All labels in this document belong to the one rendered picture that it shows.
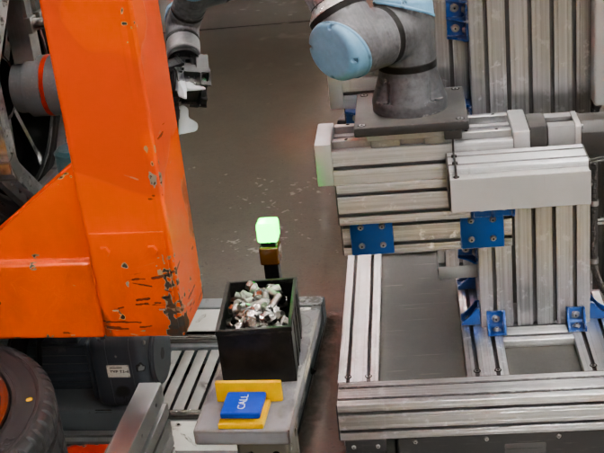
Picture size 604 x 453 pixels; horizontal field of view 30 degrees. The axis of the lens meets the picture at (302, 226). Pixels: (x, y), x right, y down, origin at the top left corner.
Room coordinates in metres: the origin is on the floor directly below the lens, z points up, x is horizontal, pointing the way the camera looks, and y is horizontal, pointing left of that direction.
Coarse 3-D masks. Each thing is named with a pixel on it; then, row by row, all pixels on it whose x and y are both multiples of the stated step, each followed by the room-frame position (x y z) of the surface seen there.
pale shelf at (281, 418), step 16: (304, 320) 2.00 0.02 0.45; (320, 320) 2.03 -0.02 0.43; (304, 336) 1.94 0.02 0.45; (304, 352) 1.87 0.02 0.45; (304, 368) 1.82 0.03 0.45; (288, 384) 1.77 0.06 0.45; (304, 384) 1.79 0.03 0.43; (208, 400) 1.74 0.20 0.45; (288, 400) 1.71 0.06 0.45; (208, 416) 1.69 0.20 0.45; (272, 416) 1.67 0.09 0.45; (288, 416) 1.66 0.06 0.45; (208, 432) 1.65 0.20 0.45; (224, 432) 1.64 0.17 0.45; (240, 432) 1.63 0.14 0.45; (256, 432) 1.63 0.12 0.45; (272, 432) 1.62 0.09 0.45
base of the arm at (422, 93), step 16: (432, 64) 2.14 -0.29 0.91; (384, 80) 2.14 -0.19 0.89; (400, 80) 2.12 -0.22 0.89; (416, 80) 2.11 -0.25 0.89; (432, 80) 2.13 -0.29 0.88; (384, 96) 2.14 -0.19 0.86; (400, 96) 2.11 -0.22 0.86; (416, 96) 2.10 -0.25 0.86; (432, 96) 2.13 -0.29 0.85; (384, 112) 2.12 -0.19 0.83; (400, 112) 2.10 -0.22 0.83; (416, 112) 2.10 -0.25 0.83; (432, 112) 2.11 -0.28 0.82
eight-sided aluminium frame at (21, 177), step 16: (0, 0) 2.37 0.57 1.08; (0, 16) 2.36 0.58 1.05; (0, 32) 2.34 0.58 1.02; (0, 48) 2.33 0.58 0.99; (0, 96) 2.28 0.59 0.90; (0, 112) 2.26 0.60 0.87; (0, 128) 2.25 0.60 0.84; (64, 128) 2.69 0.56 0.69; (0, 144) 2.26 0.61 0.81; (0, 160) 2.26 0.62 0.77; (16, 160) 2.28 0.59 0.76; (0, 176) 2.26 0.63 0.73; (16, 176) 2.27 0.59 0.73; (32, 176) 2.35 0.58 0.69; (48, 176) 2.54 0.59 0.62; (16, 192) 2.35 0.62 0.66; (32, 192) 2.33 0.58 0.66
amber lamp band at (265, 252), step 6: (276, 246) 2.02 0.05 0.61; (264, 252) 2.02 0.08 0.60; (270, 252) 2.02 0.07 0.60; (276, 252) 2.02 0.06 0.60; (264, 258) 2.02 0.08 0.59; (270, 258) 2.02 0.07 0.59; (276, 258) 2.02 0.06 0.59; (264, 264) 2.02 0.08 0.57; (270, 264) 2.02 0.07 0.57; (276, 264) 2.02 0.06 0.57
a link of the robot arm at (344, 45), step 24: (312, 0) 2.10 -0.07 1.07; (336, 0) 2.07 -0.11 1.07; (360, 0) 2.09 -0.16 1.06; (312, 24) 2.09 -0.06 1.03; (336, 24) 2.04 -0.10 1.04; (360, 24) 2.05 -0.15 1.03; (384, 24) 2.07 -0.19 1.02; (312, 48) 2.07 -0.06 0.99; (336, 48) 2.03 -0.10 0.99; (360, 48) 2.02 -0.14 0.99; (384, 48) 2.05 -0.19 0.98; (336, 72) 2.04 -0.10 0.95; (360, 72) 2.03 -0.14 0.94
